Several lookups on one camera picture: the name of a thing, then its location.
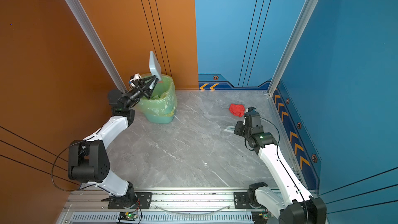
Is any left aluminium corner post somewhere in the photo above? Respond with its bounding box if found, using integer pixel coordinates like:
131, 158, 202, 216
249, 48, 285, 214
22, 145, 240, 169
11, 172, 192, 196
65, 0, 127, 92

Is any right aluminium corner post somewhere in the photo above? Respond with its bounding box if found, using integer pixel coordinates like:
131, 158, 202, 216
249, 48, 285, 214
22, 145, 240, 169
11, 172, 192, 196
267, 0, 319, 97

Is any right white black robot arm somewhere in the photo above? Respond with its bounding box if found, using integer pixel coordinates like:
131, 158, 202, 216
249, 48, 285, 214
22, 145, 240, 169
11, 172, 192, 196
234, 107, 326, 224

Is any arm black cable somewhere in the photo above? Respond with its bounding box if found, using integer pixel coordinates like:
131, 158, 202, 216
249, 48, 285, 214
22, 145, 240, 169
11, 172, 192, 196
244, 117, 310, 224
51, 124, 106, 192

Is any grey-blue hand brush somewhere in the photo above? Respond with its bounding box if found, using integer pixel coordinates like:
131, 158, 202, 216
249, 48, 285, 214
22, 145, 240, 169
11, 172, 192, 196
224, 126, 235, 133

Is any left green circuit board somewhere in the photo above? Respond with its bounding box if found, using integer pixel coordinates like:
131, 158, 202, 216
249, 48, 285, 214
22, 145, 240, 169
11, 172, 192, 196
118, 212, 138, 222

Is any aluminium front rail frame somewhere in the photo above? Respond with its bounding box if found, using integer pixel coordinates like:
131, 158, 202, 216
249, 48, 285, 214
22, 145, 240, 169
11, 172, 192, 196
56, 188, 279, 224

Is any green plastic trash bin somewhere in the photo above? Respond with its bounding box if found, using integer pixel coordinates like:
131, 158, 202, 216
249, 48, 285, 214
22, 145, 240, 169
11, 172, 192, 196
136, 74, 178, 124

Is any red paper ball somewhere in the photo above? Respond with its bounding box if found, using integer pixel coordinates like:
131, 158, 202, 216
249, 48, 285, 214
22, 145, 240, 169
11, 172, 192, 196
229, 104, 246, 118

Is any aluminium corner post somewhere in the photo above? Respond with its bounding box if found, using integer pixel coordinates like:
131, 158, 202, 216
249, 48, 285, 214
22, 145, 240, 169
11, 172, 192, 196
267, 0, 319, 97
65, 0, 127, 92

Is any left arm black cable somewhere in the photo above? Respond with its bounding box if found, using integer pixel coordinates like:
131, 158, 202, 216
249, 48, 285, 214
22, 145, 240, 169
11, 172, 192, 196
51, 124, 106, 192

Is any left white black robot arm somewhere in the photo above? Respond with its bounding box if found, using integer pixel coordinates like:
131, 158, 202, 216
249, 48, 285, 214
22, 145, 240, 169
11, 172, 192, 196
68, 74, 162, 208

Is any right green circuit board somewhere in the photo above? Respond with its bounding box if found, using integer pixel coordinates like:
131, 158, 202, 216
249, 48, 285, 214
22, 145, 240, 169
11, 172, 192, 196
251, 212, 274, 224

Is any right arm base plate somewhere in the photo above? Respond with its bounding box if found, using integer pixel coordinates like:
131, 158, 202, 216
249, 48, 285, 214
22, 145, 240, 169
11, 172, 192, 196
233, 191, 278, 209

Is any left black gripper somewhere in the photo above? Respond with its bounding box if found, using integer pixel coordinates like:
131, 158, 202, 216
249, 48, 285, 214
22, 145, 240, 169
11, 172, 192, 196
124, 78, 157, 113

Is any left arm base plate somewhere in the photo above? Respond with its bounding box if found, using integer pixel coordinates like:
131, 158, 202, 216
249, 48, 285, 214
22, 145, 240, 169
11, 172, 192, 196
107, 192, 153, 210

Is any green circuit board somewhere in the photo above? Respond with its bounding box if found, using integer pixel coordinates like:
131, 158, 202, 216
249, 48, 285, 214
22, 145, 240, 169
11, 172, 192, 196
251, 212, 274, 224
118, 212, 138, 222

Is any grey-blue plastic dustpan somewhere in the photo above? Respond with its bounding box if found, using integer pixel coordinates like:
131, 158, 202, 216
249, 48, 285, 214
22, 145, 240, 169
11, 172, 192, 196
149, 51, 162, 82

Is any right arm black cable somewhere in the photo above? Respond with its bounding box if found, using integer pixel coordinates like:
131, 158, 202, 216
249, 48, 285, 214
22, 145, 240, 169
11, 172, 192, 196
244, 117, 310, 224

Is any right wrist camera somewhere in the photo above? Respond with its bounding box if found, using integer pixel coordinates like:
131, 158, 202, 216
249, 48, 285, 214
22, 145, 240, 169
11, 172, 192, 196
245, 107, 257, 115

